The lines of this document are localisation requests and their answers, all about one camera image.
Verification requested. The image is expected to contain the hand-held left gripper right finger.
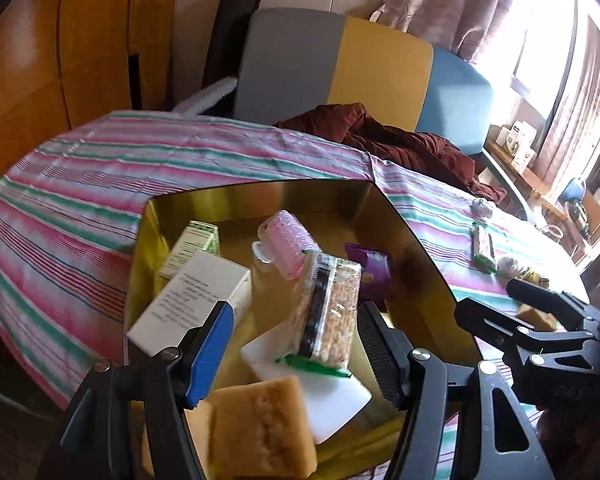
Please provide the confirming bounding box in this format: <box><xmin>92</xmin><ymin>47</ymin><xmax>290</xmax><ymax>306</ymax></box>
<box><xmin>356</xmin><ymin>301</ymin><xmax>556</xmax><ymax>480</ymax></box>

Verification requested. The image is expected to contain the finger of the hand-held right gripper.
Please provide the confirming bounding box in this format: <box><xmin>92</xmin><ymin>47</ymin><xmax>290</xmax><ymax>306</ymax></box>
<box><xmin>453</xmin><ymin>297</ymin><xmax>600</xmax><ymax>407</ymax></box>
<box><xmin>506</xmin><ymin>278</ymin><xmax>600</xmax><ymax>334</ymax></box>

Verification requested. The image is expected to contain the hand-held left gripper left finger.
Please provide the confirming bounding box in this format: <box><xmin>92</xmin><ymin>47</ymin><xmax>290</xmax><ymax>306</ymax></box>
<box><xmin>50</xmin><ymin>300</ymin><xmax>236</xmax><ymax>480</ymax></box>

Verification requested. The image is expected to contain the yellow sponge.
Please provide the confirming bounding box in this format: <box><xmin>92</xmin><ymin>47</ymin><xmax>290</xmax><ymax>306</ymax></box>
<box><xmin>207</xmin><ymin>375</ymin><xmax>318</xmax><ymax>478</ymax></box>
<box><xmin>516</xmin><ymin>304</ymin><xmax>556</xmax><ymax>332</ymax></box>

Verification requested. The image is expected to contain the large white carton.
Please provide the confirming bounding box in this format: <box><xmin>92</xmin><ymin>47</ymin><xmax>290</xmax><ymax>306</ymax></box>
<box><xmin>126</xmin><ymin>251</ymin><xmax>253</xmax><ymax>358</ymax></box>

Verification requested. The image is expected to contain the white sponge block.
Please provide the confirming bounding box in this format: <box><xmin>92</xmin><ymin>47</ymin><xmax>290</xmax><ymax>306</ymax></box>
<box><xmin>240</xmin><ymin>322</ymin><xmax>373</xmax><ymax>446</ymax></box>

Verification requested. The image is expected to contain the clear grain bar packet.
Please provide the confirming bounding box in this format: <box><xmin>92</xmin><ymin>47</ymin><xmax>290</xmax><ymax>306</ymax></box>
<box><xmin>275</xmin><ymin>250</ymin><xmax>363</xmax><ymax>378</ymax></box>

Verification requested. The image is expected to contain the green snack bar packet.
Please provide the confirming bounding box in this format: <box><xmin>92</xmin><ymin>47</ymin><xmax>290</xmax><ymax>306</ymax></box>
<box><xmin>471</xmin><ymin>224</ymin><xmax>498</xmax><ymax>273</ymax></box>

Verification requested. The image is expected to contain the purple packet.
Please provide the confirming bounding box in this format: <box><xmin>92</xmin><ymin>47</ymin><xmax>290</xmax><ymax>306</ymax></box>
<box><xmin>344</xmin><ymin>242</ymin><xmax>396</xmax><ymax>303</ymax></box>

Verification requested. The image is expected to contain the green and white carton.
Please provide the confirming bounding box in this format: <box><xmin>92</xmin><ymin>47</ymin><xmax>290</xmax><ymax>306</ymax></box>
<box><xmin>157</xmin><ymin>220</ymin><xmax>221</xmax><ymax>281</ymax></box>

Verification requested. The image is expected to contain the pink hair roller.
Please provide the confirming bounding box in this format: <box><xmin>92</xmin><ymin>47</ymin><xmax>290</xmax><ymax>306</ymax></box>
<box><xmin>251</xmin><ymin>210</ymin><xmax>323</xmax><ymax>281</ymax></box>

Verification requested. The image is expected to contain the gold lined gift box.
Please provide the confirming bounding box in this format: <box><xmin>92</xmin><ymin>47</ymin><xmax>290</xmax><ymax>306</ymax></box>
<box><xmin>125</xmin><ymin>180</ymin><xmax>481</xmax><ymax>480</ymax></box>

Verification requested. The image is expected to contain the person's red clothing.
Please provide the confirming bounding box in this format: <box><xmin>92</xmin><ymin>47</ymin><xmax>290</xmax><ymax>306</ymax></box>
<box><xmin>535</xmin><ymin>402</ymin><xmax>600</xmax><ymax>480</ymax></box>

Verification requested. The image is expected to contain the wooden side table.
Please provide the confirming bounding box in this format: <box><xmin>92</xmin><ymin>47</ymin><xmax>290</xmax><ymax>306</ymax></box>
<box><xmin>485</xmin><ymin>140</ymin><xmax>596</xmax><ymax>261</ymax></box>

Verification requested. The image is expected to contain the tall white box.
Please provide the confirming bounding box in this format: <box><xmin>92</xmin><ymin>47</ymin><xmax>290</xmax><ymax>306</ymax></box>
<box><xmin>507</xmin><ymin>120</ymin><xmax>537</xmax><ymax>161</ymax></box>

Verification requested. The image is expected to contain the patterned beige curtain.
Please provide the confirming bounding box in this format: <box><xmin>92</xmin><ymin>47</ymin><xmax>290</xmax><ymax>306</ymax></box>
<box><xmin>532</xmin><ymin>10</ymin><xmax>600</xmax><ymax>186</ymax></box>
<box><xmin>370</xmin><ymin>0</ymin><xmax>531</xmax><ymax>61</ymax></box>

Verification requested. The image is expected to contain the maroon jacket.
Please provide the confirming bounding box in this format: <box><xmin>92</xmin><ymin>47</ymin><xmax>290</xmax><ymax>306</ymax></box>
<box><xmin>275</xmin><ymin>102</ymin><xmax>508</xmax><ymax>206</ymax></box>

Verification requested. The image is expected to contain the striped tablecloth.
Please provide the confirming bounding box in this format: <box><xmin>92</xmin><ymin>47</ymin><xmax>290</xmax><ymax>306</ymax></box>
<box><xmin>0</xmin><ymin>110</ymin><xmax>591</xmax><ymax>480</ymax></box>

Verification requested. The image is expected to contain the window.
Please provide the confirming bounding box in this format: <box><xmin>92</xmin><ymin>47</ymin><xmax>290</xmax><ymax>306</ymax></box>
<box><xmin>480</xmin><ymin>0</ymin><xmax>576</xmax><ymax>111</ymax></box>

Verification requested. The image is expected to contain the grey yellow blue chair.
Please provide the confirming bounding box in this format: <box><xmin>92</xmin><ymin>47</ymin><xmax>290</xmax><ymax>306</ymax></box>
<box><xmin>172</xmin><ymin>7</ymin><xmax>536</xmax><ymax>221</ymax></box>

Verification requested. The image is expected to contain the black rolled mat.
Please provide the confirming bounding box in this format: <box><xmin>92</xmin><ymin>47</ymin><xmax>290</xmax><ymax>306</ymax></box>
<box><xmin>201</xmin><ymin>0</ymin><xmax>261</xmax><ymax>91</ymax></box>

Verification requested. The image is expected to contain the wooden cabinet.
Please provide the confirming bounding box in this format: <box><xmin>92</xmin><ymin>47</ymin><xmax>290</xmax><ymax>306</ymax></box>
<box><xmin>0</xmin><ymin>0</ymin><xmax>181</xmax><ymax>201</ymax></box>

